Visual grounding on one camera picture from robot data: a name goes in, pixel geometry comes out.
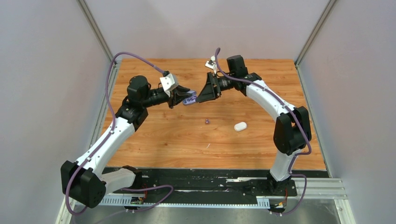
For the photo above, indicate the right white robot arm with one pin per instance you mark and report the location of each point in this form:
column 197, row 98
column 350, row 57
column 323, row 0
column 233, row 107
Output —
column 292, row 124

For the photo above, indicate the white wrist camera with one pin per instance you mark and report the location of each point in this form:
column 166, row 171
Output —
column 169, row 82
column 211, row 64

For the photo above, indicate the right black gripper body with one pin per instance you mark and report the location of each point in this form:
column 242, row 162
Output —
column 223, row 83

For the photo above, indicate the right aluminium frame post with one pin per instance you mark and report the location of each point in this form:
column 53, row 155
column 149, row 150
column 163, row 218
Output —
column 314, row 33

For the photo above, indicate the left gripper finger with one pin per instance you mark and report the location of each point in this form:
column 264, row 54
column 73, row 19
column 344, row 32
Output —
column 175, row 100
column 182, row 90

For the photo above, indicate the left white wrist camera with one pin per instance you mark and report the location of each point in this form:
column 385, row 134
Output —
column 169, row 82

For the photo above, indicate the aluminium frame post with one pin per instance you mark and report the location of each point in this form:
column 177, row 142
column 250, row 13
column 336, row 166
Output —
column 314, row 33
column 95, row 28

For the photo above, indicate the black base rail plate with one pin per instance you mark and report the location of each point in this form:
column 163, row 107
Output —
column 211, row 186

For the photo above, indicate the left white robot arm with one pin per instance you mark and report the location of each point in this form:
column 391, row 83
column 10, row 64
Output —
column 83, row 179

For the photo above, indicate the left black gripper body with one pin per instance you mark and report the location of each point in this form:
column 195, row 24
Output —
column 173, row 94

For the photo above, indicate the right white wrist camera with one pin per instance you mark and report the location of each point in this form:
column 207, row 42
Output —
column 211, row 64

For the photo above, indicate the white earbud charging case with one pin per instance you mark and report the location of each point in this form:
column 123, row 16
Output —
column 240, row 126

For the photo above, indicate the left aluminium frame post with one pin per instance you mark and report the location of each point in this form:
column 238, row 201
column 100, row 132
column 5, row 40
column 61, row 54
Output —
column 95, row 28

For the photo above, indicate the blue-grey earbud case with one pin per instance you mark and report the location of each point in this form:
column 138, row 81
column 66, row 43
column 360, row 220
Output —
column 191, row 99

